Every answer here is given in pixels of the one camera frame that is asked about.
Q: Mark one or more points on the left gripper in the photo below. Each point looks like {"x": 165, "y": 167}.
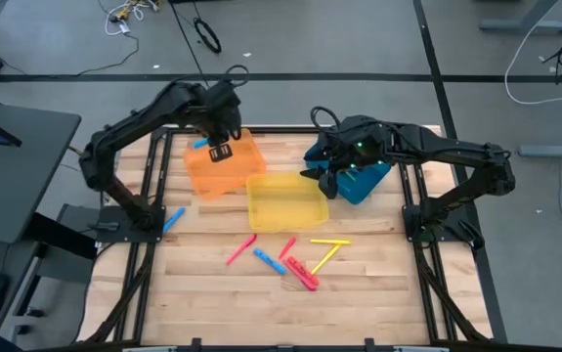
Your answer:
{"x": 220, "y": 153}

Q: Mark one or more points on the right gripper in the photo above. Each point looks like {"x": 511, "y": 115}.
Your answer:
{"x": 329, "y": 188}

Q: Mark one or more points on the blue highlighter marker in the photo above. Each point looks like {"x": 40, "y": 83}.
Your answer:
{"x": 174, "y": 219}
{"x": 200, "y": 143}

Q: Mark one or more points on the green highlighter pen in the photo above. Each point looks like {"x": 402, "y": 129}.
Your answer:
{"x": 350, "y": 176}

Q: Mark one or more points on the yellow highlighter pen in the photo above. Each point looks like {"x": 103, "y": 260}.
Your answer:
{"x": 326, "y": 259}
{"x": 330, "y": 241}

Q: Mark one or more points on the short pink highlighter pen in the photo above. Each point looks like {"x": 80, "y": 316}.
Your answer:
{"x": 287, "y": 248}

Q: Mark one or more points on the fat pink-red Sharpie highlighter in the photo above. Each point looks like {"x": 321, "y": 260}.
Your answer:
{"x": 304, "y": 270}

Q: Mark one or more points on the long pink highlighter pen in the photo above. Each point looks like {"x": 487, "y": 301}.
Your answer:
{"x": 241, "y": 249}

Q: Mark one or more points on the blue Sharpie highlighter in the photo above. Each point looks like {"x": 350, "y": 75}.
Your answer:
{"x": 269, "y": 261}

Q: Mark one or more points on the thin pink highlighter pen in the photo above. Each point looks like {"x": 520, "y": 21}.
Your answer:
{"x": 294, "y": 275}

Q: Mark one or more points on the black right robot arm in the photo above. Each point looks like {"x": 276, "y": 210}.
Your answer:
{"x": 432, "y": 142}

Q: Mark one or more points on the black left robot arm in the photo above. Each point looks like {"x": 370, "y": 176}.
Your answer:
{"x": 129, "y": 124}

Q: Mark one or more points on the orange translucent plastic bin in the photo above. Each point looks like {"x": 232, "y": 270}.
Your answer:
{"x": 231, "y": 176}

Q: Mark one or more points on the yellow translucent plastic bin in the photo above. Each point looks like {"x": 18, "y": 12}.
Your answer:
{"x": 285, "y": 203}

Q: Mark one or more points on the blue plastic bin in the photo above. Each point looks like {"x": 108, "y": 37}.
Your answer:
{"x": 363, "y": 188}

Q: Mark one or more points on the large dark grey desk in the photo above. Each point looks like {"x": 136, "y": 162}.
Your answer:
{"x": 16, "y": 186}

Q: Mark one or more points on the grey desk foot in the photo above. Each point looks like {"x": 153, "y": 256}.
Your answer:
{"x": 525, "y": 25}
{"x": 554, "y": 150}

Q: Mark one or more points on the low dark desk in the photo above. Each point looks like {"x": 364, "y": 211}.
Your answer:
{"x": 2, "y": 261}

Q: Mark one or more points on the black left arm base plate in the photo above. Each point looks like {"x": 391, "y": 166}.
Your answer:
{"x": 153, "y": 234}

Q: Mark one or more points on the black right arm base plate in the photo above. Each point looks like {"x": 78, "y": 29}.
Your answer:
{"x": 410, "y": 234}

